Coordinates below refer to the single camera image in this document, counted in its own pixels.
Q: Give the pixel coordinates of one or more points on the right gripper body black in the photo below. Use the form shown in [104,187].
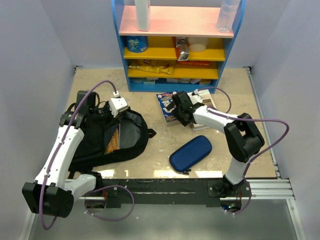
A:
[180,117]

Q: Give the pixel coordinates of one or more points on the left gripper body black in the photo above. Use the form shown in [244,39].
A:
[105,112]

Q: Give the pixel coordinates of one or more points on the blue comic book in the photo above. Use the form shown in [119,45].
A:
[165,100]

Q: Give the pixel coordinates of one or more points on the black backpack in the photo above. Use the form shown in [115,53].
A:
[134,137]

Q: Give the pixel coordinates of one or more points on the orange treehouse book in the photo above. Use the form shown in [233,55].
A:
[114,143]

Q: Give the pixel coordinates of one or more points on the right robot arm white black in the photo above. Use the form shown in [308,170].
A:
[244,140]

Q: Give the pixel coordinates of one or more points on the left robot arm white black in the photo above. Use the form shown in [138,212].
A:
[49,194]

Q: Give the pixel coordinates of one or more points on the yellow chips bag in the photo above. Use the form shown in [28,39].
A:
[152,66]

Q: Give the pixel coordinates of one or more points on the silver orange snack bag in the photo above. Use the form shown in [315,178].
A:
[182,49]

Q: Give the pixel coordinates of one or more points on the orange flat box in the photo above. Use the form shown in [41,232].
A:
[194,63]

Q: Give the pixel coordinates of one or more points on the blue zip pencil case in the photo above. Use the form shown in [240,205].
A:
[190,154]

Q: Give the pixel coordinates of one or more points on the blue shelf unit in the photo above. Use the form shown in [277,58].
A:
[167,23]

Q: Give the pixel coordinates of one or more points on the white plastic tub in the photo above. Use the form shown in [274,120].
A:
[197,44]

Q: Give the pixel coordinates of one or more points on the blue round tin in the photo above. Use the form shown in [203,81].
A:
[137,44]

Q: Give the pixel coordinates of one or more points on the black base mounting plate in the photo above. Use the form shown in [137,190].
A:
[167,191]

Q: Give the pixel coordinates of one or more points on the white carton on shelf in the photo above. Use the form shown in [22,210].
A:
[142,9]

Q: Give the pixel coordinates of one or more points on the clear plastic bottle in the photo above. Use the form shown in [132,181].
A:
[227,15]

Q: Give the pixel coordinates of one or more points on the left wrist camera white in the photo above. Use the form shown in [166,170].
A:
[117,104]

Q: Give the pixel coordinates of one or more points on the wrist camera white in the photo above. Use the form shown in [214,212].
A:
[195,97]
[117,104]

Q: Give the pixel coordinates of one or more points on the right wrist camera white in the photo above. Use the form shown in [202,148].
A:
[195,97]

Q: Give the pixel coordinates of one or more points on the aluminium rail frame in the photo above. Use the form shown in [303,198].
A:
[263,189]

